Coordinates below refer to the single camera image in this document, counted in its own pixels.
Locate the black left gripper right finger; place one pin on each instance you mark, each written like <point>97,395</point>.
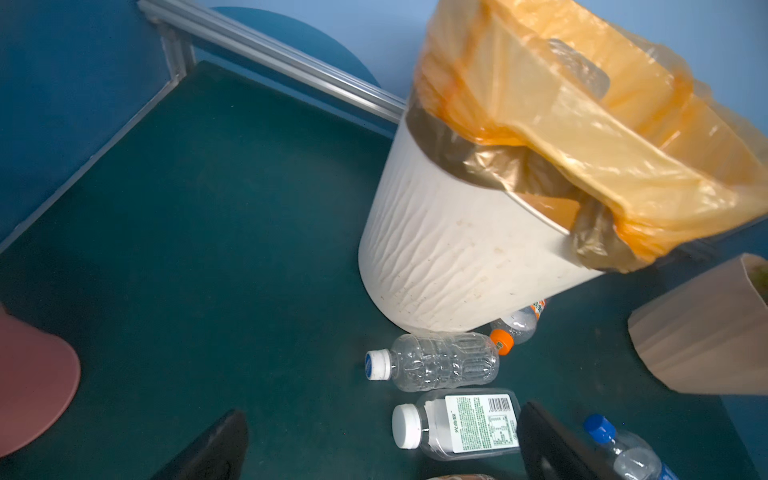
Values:
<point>551,451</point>

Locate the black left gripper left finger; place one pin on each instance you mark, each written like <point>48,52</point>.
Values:
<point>217,453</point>

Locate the green white label bottle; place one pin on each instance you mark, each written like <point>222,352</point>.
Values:
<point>459,424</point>

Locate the pepsi bottle near right arm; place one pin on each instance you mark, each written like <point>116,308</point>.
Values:
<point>629,455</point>

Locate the white ribbed trash bin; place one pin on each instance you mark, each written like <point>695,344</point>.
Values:
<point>440,254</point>

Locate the orange bin liner bag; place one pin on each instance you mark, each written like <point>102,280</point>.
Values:
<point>545,98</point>

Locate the clear bottle orange label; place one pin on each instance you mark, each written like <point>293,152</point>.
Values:
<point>516,328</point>

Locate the clear bottle white cap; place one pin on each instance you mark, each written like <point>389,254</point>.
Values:
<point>421,363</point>

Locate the pink ribbed flower pot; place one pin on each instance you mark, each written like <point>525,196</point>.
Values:
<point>708,335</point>

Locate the pink watering can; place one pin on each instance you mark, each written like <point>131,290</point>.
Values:
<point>40,374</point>

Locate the aluminium back frame rail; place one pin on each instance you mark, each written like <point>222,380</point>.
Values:
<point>205,24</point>

